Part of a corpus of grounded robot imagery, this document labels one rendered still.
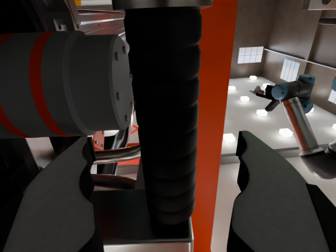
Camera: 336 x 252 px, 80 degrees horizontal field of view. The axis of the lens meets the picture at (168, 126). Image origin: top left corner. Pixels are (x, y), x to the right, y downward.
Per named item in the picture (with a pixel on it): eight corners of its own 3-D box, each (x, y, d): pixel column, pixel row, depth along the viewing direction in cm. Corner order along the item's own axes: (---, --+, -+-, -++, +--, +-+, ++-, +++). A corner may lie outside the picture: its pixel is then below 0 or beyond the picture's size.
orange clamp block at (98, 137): (64, 147, 53) (79, 152, 62) (94, 146, 53) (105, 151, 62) (67, 122, 55) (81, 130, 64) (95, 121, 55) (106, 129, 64)
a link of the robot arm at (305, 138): (303, 185, 94) (265, 89, 104) (320, 178, 97) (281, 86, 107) (327, 185, 83) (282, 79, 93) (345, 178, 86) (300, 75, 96)
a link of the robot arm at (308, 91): (303, 79, 95) (297, 101, 100) (321, 76, 98) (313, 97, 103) (289, 75, 101) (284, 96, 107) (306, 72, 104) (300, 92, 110)
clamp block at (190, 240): (60, 245, 14) (80, 284, 16) (195, 241, 14) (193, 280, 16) (86, 188, 18) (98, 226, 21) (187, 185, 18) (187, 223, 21)
